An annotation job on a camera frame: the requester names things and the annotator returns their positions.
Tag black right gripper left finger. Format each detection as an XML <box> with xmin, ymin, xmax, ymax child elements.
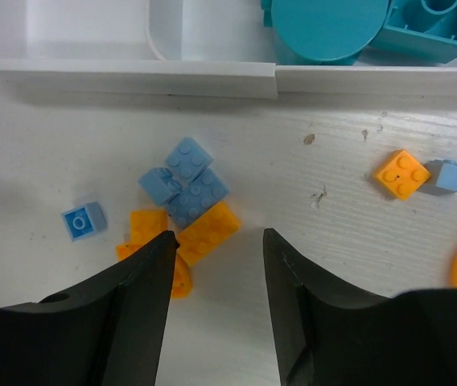
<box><xmin>0</xmin><ymin>231</ymin><xmax>178</xmax><ymax>385</ymax></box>

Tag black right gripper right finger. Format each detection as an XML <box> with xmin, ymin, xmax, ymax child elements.
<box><xmin>263</xmin><ymin>228</ymin><xmax>457</xmax><ymax>385</ymax></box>

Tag teal rounded duplo block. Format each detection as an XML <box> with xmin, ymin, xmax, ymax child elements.
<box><xmin>261</xmin><ymin>0</ymin><xmax>389</xmax><ymax>66</ymax></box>

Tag teal long duplo brick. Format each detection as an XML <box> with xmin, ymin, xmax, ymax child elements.
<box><xmin>370</xmin><ymin>0</ymin><xmax>457</xmax><ymax>64</ymax></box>

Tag orange small lego plates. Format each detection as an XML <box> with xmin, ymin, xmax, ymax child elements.
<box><xmin>116</xmin><ymin>209</ymin><xmax>193</xmax><ymax>298</ymax></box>

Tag light blue printed lego tile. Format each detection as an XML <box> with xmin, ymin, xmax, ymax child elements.
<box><xmin>61</xmin><ymin>201</ymin><xmax>108</xmax><ymax>241</ymax></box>

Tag small light blue lego brick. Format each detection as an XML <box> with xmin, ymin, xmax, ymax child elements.
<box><xmin>138</xmin><ymin>167</ymin><xmax>182</xmax><ymax>206</ymax></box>

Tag orange square lego plate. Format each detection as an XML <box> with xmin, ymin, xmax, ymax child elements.
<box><xmin>373</xmin><ymin>150</ymin><xmax>431</xmax><ymax>200</ymax></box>

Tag light blue square lego plate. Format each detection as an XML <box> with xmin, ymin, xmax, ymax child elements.
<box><xmin>165</xmin><ymin>138</ymin><xmax>213</xmax><ymax>184</ymax></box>

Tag white divided plastic tray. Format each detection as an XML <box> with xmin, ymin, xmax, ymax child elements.
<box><xmin>0</xmin><ymin>1</ymin><xmax>457</xmax><ymax>99</ymax></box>

